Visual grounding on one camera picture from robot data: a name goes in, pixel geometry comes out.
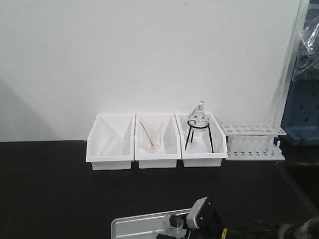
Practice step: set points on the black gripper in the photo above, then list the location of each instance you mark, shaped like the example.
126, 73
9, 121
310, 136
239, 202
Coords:
212, 230

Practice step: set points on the clear glass beaker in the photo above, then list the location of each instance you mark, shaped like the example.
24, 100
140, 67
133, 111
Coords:
173, 222

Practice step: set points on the silver metal tray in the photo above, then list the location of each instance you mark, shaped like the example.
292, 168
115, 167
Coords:
147, 226

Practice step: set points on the glass beaker in bin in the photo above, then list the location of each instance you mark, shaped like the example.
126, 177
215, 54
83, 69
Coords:
154, 130

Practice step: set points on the white right storage bin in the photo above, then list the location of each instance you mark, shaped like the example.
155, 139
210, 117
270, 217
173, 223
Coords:
201, 149

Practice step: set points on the white storage bin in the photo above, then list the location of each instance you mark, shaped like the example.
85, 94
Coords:
170, 151
110, 143
201, 149

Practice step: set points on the glass stirring rod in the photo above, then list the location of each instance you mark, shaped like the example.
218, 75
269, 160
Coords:
147, 134

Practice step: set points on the white middle storage bin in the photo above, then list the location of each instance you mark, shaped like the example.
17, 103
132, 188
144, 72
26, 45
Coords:
170, 151

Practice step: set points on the white left storage bin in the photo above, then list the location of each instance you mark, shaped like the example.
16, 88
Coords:
110, 143

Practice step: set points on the glass alcohol lamp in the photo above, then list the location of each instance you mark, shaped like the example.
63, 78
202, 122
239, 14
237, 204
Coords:
198, 120

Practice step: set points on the white test tube rack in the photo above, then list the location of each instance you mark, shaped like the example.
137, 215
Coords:
253, 142

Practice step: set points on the blue pegboard drying rack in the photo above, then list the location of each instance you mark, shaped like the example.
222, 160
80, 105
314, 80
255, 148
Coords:
301, 114

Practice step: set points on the plastic bag of pegs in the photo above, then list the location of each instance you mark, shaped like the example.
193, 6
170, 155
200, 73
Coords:
308, 54

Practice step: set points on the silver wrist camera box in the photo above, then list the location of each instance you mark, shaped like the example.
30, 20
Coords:
199, 213

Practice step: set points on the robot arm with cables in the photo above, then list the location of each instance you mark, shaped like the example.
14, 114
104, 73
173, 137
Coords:
258, 229

